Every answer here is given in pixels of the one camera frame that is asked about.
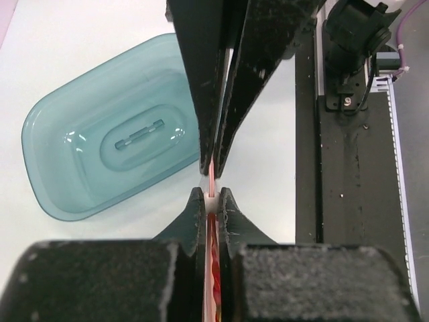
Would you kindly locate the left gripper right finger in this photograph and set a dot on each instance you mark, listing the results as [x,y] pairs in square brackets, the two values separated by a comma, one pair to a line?
[265,281]

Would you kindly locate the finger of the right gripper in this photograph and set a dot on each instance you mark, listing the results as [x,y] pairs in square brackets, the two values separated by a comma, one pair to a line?
[206,31]
[269,34]

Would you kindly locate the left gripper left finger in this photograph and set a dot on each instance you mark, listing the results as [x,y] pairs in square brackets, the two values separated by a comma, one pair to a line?
[157,279]

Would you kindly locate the clear pink zip top bag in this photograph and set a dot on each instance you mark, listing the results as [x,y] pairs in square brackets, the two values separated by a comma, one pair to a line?
[211,305]

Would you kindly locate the red toy lobster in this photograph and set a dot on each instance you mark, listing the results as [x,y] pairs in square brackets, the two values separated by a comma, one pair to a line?
[215,266]

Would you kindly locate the teal plastic tray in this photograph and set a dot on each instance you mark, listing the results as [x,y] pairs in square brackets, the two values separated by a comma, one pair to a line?
[112,132]

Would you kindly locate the right white cable duct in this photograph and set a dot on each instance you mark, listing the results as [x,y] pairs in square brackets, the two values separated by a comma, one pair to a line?
[384,84]

